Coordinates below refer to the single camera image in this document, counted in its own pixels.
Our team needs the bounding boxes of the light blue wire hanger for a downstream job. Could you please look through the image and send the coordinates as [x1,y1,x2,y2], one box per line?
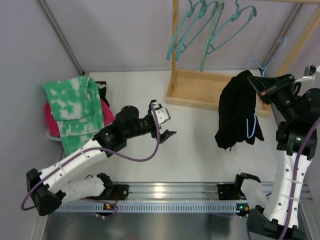
[246,36,288,139]

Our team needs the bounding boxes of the black trousers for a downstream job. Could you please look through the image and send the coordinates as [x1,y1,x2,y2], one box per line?
[215,70,265,150]

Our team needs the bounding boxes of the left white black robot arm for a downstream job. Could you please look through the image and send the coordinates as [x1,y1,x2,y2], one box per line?
[25,100,176,217]

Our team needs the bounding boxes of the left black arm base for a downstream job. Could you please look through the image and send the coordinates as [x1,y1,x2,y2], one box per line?
[102,184,129,202]

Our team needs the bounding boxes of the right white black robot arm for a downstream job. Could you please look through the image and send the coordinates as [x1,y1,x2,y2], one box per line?
[240,74,320,240]

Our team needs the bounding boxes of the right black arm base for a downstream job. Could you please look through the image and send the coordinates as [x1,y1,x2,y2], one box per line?
[217,183,246,201]

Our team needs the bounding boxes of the right teal plastic hanger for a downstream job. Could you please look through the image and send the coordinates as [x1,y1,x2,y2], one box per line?
[208,0,257,55]

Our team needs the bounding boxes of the teal plastic hanger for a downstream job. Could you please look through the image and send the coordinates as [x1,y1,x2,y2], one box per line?
[208,0,257,55]
[166,0,213,61]
[170,0,223,61]

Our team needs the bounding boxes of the light green plastic hanger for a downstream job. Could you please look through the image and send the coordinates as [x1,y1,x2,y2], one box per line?
[199,1,225,72]

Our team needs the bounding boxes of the wooden clothes rack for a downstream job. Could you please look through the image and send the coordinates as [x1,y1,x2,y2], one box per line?
[165,0,320,111]

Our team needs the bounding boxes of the black white garment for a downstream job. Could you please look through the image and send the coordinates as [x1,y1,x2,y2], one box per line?
[95,81,110,107]

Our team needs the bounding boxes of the green white tie-dye garment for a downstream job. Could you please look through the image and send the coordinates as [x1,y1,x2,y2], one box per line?
[43,76,104,156]

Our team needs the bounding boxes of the pink garment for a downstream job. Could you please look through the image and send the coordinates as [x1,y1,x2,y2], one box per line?
[43,98,115,138]

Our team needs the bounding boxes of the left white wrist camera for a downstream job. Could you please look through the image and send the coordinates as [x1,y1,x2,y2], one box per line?
[148,99,171,125]

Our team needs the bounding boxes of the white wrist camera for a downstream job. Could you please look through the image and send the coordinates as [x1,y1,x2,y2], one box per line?
[148,99,171,125]
[295,65,320,82]

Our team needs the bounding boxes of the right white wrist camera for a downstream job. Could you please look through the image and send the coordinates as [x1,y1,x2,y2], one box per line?
[295,65,320,82]

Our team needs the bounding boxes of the aluminium mounting rail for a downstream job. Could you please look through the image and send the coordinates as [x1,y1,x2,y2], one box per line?
[114,182,246,202]

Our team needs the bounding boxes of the right grey wall profile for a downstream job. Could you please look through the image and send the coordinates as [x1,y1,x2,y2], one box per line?
[263,3,304,66]

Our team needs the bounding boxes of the grey slotted cable duct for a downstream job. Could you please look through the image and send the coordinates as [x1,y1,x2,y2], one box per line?
[56,201,243,213]

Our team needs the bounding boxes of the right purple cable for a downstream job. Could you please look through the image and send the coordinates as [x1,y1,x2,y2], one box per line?
[246,117,320,240]

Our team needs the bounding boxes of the grey corner wall profile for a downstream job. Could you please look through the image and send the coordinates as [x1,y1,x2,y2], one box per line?
[35,0,85,76]

